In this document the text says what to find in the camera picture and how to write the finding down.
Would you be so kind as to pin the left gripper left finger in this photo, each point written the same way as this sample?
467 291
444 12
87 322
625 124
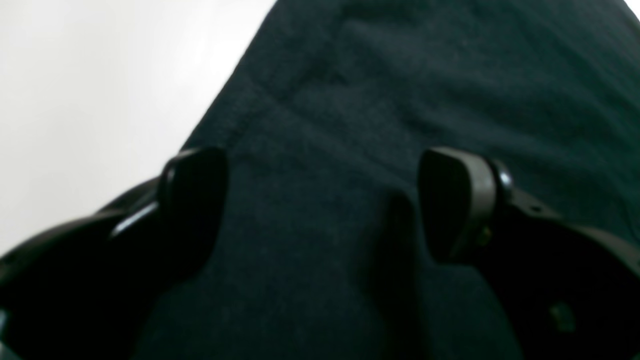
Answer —
84 289

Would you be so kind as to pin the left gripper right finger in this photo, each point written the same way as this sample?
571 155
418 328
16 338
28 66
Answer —
570 292

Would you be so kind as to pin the black t-shirt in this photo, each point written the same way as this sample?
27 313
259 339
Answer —
321 254

